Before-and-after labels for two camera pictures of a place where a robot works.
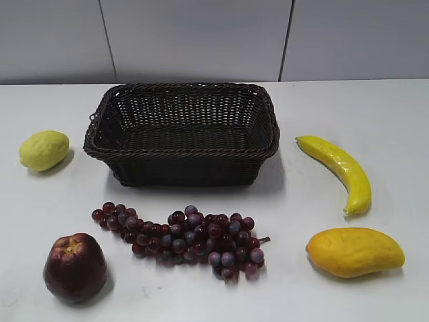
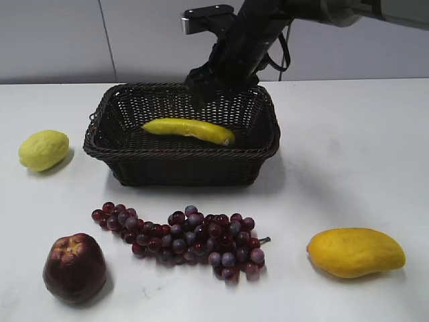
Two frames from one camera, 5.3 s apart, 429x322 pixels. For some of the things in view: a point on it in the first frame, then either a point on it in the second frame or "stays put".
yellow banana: [347, 170] -> [194, 128]
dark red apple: [76, 270] stays put
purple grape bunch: [227, 243] stays put
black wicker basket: [173, 134] stays put
